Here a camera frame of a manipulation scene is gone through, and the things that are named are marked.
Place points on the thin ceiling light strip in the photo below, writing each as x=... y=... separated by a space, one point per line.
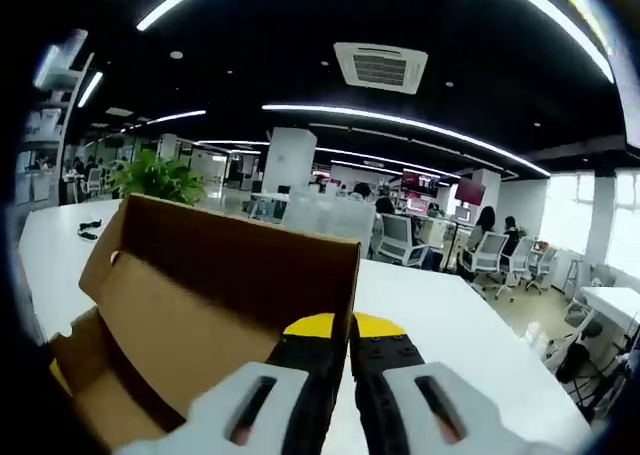
x=400 y=122

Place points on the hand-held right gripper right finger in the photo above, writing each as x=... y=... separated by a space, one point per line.
x=385 y=355

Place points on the red wall display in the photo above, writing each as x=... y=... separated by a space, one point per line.
x=420 y=184

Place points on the green plant in white pot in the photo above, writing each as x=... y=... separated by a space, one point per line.
x=160 y=180

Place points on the long curved ceiling light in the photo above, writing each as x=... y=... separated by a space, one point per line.
x=175 y=5

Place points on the white desk partition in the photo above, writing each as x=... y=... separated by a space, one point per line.
x=330 y=225

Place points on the white office desk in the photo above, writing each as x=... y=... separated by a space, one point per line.
x=612 y=305

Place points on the dark red display screen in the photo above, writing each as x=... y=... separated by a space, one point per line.
x=470 y=190

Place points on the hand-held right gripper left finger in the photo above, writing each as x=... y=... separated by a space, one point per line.
x=305 y=360

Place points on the ceiling air conditioner vent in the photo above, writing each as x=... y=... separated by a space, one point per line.
x=381 y=69

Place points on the grey metal storage shelf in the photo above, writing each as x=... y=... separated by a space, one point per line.
x=70 y=100

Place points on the stack of white baskets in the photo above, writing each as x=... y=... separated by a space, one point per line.
x=60 y=70

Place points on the brown cardboard shoe box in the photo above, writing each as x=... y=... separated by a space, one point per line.
x=210 y=275

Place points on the white office chair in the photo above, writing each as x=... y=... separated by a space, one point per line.
x=520 y=257
x=544 y=265
x=400 y=237
x=487 y=255

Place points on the short ceiling light bar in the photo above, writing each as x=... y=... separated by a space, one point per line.
x=90 y=89

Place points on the black office chair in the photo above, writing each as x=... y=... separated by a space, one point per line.
x=575 y=365

